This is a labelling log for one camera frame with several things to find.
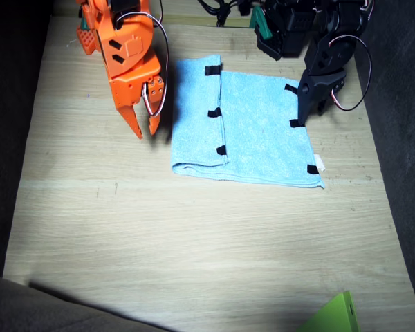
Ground black gripper servo cable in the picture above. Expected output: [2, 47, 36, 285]
[326, 33, 373, 111]

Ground black power cable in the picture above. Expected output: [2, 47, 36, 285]
[196, 0, 250, 27]

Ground orange gripper servo cable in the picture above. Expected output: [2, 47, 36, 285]
[112, 12, 170, 117]

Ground light blue towel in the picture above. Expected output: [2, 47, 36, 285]
[171, 54, 325, 190]

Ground green object corner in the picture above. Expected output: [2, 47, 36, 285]
[295, 290, 361, 332]

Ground dark grey foam panel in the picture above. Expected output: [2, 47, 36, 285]
[352, 0, 415, 332]
[0, 0, 55, 277]
[0, 271, 174, 332]

